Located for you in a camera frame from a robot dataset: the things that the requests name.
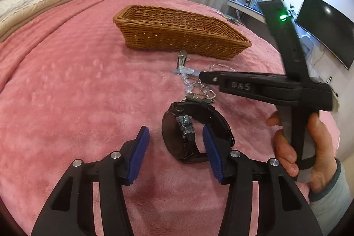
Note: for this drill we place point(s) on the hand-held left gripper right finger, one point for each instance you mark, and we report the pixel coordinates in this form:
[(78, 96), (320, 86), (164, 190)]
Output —
[(213, 156)]

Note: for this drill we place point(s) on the black curved monitor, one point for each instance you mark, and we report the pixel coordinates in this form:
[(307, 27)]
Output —
[(326, 26)]

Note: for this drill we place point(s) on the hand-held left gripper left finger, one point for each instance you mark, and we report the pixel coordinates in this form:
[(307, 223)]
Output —
[(137, 156)]

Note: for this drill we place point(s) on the pink plush blanket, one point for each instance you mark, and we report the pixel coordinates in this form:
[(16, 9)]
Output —
[(69, 92)]

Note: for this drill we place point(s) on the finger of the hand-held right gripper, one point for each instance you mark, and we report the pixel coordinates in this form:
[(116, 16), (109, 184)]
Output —
[(237, 85)]

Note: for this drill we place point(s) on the white desk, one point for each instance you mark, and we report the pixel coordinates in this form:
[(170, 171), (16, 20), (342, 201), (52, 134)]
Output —
[(243, 10)]

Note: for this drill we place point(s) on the person's right hand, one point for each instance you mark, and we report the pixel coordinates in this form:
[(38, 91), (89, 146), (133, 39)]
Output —
[(325, 158)]

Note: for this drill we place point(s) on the person's right forearm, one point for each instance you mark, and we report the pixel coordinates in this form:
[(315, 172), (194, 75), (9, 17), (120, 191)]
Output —
[(332, 208)]

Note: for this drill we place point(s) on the brown wicker basket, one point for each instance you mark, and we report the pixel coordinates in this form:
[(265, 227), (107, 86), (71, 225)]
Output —
[(177, 28)]

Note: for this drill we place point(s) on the silver hair clip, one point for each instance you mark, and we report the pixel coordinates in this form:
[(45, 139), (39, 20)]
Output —
[(182, 56)]

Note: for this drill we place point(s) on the floral pillow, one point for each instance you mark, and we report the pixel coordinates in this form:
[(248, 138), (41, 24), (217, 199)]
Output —
[(13, 5)]

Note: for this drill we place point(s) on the black wrist watch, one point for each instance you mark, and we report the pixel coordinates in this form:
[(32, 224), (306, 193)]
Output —
[(172, 132)]

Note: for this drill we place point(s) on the light blue hair clip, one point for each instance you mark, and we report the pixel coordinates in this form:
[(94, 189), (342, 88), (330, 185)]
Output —
[(177, 71)]

